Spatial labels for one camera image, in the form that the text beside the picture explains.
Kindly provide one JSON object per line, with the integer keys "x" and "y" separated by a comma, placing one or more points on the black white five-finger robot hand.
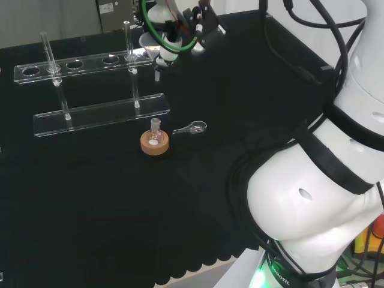
{"x": 210, "y": 27}

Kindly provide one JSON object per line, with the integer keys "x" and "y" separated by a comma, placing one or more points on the clear plastic funnel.
{"x": 147, "y": 42}

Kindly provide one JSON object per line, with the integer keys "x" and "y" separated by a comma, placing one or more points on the clear glass weighing funnel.
{"x": 196, "y": 127}

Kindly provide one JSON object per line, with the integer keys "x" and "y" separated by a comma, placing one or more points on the clear acrylic funnel stand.
{"x": 99, "y": 112}

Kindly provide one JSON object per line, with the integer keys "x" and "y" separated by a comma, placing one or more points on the grey metal box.
{"x": 117, "y": 15}

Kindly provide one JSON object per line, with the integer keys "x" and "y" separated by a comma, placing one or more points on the small round-bottom glass flask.
{"x": 155, "y": 136}

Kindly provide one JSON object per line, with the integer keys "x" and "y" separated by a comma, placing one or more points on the black bench cloth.
{"x": 105, "y": 210}

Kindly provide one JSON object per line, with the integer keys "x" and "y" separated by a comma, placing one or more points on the yellow stop button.
{"x": 375, "y": 237}

